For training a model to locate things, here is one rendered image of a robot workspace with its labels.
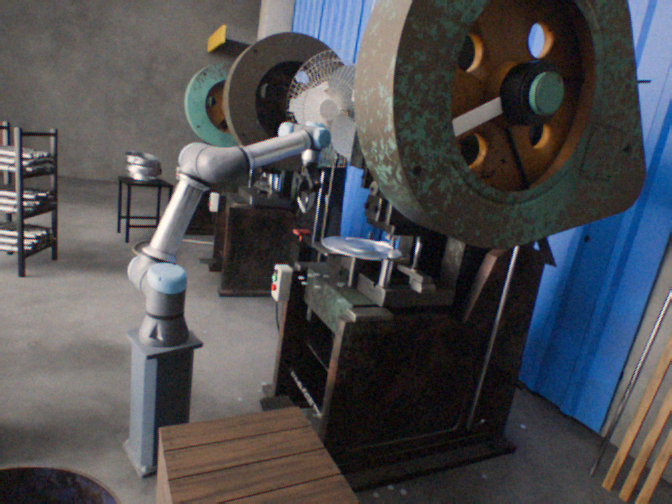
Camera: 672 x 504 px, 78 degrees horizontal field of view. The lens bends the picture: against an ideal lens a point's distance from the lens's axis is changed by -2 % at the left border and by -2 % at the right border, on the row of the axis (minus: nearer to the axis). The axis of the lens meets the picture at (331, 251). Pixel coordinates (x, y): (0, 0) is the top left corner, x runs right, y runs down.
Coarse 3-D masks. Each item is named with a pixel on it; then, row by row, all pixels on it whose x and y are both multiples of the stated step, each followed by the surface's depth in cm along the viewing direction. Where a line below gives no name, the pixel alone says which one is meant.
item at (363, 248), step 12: (324, 240) 157; (336, 240) 161; (348, 240) 164; (360, 240) 168; (372, 240) 168; (348, 252) 146; (360, 252) 148; (372, 252) 150; (384, 252) 154; (396, 252) 157
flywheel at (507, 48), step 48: (528, 0) 107; (480, 48) 107; (528, 48) 111; (576, 48) 118; (480, 96) 109; (528, 96) 101; (576, 96) 124; (480, 144) 117; (528, 144) 121; (576, 144) 125
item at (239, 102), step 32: (288, 32) 247; (256, 64) 246; (288, 64) 260; (320, 64) 260; (224, 96) 256; (256, 96) 258; (256, 128) 256; (288, 160) 269; (320, 160) 278; (224, 192) 328; (256, 192) 310; (288, 192) 335; (320, 192) 304; (224, 224) 334; (256, 224) 294; (288, 224) 304; (320, 224) 313; (224, 256) 293; (256, 256) 303; (288, 256) 313; (224, 288) 299; (256, 288) 308
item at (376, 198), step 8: (376, 192) 153; (368, 200) 154; (376, 200) 149; (384, 200) 147; (368, 208) 153; (376, 208) 148; (384, 208) 148; (392, 208) 147; (368, 216) 154; (376, 216) 149; (384, 216) 149; (392, 216) 147; (400, 216) 149; (392, 224) 148; (400, 224) 150; (408, 224) 151; (416, 224) 153
